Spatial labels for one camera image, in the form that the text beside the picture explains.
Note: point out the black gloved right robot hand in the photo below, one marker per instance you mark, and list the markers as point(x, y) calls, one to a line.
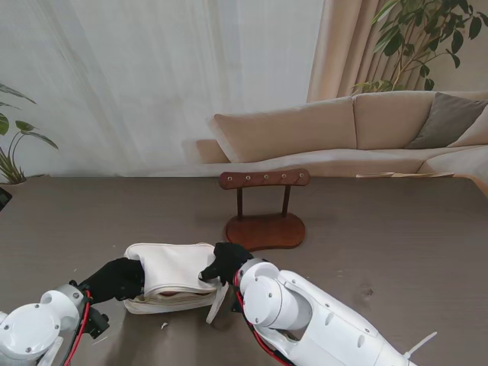
point(228, 261)

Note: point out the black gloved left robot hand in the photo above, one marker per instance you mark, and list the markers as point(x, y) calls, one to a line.
point(114, 280)

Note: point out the white zippered cosmetic bag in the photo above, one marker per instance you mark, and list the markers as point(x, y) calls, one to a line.
point(171, 267)

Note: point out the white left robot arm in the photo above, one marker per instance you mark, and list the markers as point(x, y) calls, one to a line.
point(34, 324)

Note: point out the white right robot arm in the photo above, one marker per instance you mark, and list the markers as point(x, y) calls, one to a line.
point(305, 320)

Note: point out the dark wooden jewelry stand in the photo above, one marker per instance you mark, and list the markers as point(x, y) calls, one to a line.
point(267, 232)

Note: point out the black device at table edge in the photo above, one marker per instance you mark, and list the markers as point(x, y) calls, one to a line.
point(4, 200)

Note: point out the beige sofa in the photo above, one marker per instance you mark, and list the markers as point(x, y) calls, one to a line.
point(286, 129)

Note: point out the broad-leaved green potted plant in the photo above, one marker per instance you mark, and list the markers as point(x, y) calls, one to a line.
point(28, 127)

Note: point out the white sheer curtain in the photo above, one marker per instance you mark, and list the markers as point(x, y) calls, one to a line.
point(152, 76)

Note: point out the beige curtain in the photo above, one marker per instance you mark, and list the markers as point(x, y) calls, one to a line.
point(343, 45)

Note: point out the grey sofa cushion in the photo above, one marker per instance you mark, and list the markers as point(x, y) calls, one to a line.
point(446, 122)

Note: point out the tall dark-leaved plant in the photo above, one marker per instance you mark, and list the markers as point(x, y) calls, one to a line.
point(394, 43)

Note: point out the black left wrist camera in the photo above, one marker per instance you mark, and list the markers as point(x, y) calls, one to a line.
point(97, 322)

